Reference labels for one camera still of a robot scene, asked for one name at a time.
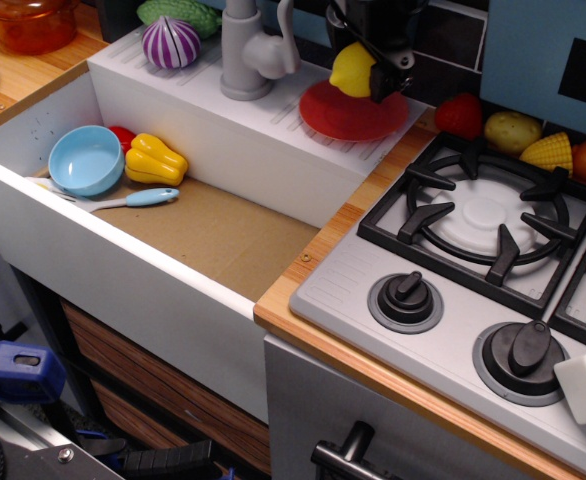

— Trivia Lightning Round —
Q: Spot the yellow toy bell pepper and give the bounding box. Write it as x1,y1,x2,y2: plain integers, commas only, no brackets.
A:
124,133,189,187

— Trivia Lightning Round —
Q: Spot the green toy bitter gourd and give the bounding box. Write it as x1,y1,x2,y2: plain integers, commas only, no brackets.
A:
136,0,222,39

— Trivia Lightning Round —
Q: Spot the black ribbed handle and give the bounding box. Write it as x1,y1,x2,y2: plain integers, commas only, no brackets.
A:
119,440,222,479

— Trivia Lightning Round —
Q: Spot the light blue plastic bowl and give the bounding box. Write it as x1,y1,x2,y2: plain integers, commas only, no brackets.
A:
48,125,124,197

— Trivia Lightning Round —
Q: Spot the black left burner grate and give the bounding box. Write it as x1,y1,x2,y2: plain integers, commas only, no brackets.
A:
357,133,586,320

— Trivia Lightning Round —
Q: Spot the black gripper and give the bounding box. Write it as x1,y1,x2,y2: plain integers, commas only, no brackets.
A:
325,0,428,104

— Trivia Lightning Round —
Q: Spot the blue handled white spatula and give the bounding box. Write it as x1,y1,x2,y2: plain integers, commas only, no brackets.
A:
27,177,180,213

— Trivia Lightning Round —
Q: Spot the red plastic plate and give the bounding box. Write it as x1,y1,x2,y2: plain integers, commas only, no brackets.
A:
299,80,409,143

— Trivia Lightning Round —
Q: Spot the red toy tomato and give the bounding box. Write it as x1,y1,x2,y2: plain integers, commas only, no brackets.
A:
109,126,136,154

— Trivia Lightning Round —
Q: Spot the grey toy stove top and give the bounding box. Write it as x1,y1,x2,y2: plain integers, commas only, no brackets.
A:
290,133,586,476

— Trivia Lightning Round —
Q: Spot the metal oven door handle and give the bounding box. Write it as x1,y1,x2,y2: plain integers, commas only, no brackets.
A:
311,421,398,480

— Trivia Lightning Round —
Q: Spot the black left stove knob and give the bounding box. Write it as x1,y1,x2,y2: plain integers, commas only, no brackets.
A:
367,271,444,335

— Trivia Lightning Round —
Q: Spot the yellow toy lemon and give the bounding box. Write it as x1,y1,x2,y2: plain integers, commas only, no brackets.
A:
329,42,377,98

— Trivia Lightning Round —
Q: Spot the yellow toy potato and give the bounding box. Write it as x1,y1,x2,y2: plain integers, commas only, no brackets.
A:
484,111,542,155

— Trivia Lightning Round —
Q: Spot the blue plastic clamp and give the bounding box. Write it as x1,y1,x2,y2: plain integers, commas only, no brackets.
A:
0,341,67,404

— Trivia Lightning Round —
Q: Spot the red toy strawberry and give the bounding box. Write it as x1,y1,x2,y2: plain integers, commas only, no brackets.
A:
434,93,483,141

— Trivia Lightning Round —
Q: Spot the yellow toy corn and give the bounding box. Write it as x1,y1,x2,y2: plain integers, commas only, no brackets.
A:
519,132,573,175

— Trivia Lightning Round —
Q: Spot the grey toy faucet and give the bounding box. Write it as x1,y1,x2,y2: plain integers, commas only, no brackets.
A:
220,0,301,101

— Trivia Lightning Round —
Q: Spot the black stove knob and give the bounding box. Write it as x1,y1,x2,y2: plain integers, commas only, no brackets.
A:
367,271,444,335
472,321,569,407

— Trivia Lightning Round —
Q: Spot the black right stove knob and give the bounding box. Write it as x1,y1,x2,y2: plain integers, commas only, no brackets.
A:
472,321,569,407

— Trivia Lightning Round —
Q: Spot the purple striped toy onion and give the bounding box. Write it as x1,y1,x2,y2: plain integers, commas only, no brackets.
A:
142,16,201,69

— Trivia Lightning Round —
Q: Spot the orange transparent pot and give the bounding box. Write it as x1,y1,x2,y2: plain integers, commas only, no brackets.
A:
0,0,79,55

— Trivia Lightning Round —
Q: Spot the white toy sink basin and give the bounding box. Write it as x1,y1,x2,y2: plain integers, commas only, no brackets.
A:
0,31,401,420

